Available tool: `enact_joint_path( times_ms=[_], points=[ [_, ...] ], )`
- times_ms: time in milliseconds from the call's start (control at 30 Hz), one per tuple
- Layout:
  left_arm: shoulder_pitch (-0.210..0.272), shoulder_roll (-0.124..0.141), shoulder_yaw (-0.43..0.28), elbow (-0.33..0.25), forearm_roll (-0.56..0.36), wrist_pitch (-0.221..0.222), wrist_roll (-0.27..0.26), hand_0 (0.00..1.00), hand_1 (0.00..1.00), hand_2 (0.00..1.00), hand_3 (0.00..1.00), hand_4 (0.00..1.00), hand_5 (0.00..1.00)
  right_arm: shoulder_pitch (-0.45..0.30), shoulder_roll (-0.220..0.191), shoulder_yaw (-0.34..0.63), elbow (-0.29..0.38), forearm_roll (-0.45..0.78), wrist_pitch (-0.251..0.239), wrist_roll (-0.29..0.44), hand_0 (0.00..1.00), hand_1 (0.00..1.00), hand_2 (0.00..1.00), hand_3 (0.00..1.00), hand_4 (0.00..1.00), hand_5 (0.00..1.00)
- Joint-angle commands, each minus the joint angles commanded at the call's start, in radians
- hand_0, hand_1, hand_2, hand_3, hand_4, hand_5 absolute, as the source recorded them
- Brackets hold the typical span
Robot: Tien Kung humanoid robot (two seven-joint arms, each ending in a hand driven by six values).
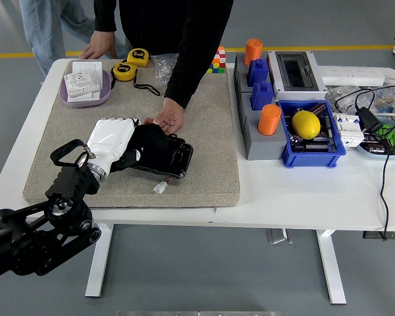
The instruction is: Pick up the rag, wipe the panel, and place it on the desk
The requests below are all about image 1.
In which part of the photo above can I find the black electronic module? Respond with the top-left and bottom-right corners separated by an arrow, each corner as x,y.
291,136 -> 336,153

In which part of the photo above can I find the metal floor plate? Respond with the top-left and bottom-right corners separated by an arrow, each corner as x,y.
266,228 -> 294,245

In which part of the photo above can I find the black power cable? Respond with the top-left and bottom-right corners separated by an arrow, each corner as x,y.
334,86 -> 395,242

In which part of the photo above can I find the flat white switch plate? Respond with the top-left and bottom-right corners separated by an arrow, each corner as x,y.
71,61 -> 103,75

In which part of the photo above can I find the black power adapter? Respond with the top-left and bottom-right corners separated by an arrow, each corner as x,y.
355,107 -> 385,134

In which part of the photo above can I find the blue block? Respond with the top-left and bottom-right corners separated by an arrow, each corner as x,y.
248,58 -> 271,88
251,80 -> 276,111

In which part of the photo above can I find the person's right hand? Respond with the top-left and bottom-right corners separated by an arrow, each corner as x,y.
79,30 -> 119,61

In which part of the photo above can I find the glossy black panel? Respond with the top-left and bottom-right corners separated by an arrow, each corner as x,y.
128,133 -> 194,180

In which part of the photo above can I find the white wire connector plug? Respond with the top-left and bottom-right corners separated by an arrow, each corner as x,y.
152,176 -> 174,194

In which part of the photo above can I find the clear bag of blue parts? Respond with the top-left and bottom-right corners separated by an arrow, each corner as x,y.
373,88 -> 395,115

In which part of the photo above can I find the grey block holder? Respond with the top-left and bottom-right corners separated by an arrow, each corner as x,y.
233,51 -> 277,95
239,92 -> 289,161

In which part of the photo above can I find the white table leg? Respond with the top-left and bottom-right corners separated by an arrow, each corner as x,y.
315,229 -> 347,305
84,223 -> 115,299

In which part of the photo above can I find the black rag with red mark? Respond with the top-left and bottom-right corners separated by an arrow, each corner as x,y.
124,123 -> 169,165

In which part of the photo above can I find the clear bag of metal parts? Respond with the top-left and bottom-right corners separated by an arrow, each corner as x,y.
325,85 -> 376,115

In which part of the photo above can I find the colourful puzzle cube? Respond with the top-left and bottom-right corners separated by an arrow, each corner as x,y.
206,45 -> 227,75

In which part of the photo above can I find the brown cylinder capacitor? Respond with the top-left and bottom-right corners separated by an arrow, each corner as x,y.
309,102 -> 327,116

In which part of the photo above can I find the bystander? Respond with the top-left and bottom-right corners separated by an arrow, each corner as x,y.
18,0 -> 128,78

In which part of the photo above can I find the white circuit breaker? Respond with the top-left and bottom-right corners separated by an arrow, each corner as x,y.
332,111 -> 366,148

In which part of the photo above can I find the orange cylinder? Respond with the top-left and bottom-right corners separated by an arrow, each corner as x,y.
257,104 -> 282,136
244,38 -> 264,66

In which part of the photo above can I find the person's torso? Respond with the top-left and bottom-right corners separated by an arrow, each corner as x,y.
117,0 -> 224,56

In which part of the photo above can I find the white switch plate with print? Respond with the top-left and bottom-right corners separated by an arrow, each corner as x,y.
67,90 -> 101,103

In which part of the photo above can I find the white socket module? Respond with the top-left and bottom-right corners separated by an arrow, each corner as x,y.
64,70 -> 102,98

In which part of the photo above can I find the blue plastic bin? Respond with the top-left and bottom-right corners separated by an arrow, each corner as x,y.
276,99 -> 347,169

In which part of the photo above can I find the yellow tape measure black strap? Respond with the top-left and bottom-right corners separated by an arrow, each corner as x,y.
110,61 -> 161,97

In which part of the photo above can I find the light blue dish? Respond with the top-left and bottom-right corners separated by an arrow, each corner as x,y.
355,115 -> 395,161

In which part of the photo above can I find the clear plastic bag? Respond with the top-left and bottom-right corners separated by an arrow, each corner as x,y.
150,53 -> 179,88

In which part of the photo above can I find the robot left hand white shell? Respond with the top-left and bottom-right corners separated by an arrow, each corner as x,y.
85,117 -> 143,175

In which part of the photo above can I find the white power strip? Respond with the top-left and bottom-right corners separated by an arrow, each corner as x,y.
317,65 -> 386,87

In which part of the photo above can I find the purple oval tray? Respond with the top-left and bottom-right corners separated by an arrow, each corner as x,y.
59,68 -> 113,109

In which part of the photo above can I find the yellow lemon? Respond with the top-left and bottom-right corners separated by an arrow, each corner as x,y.
292,110 -> 322,139

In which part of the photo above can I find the person's left hand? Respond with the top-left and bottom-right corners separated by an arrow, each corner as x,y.
143,97 -> 186,135

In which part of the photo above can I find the black relay module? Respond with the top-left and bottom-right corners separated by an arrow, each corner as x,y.
361,133 -> 394,155

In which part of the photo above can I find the grey electrical enclosure box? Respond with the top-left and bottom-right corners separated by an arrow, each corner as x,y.
266,50 -> 329,102

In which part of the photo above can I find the grey-brown mat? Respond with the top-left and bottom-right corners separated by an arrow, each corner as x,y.
23,58 -> 243,211

